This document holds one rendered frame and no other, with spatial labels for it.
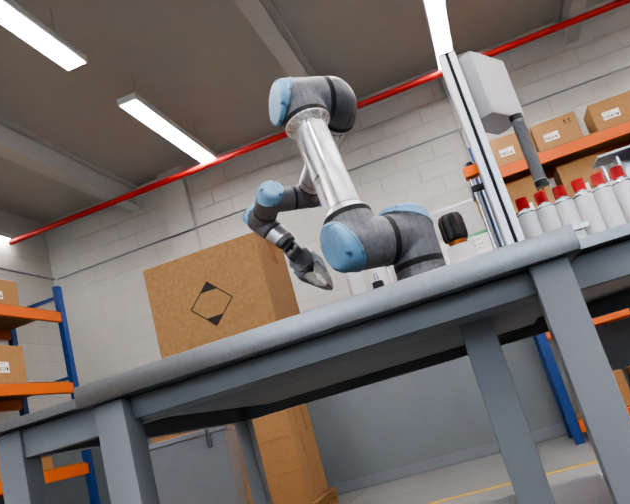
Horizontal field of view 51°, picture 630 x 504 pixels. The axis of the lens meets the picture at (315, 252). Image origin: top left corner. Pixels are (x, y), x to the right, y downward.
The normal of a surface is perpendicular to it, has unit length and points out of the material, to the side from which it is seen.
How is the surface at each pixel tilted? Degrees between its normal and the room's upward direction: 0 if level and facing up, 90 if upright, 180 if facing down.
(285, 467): 90
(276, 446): 90
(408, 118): 90
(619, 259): 90
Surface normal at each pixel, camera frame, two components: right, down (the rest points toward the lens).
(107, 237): -0.28, -0.18
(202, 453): 0.06, -0.21
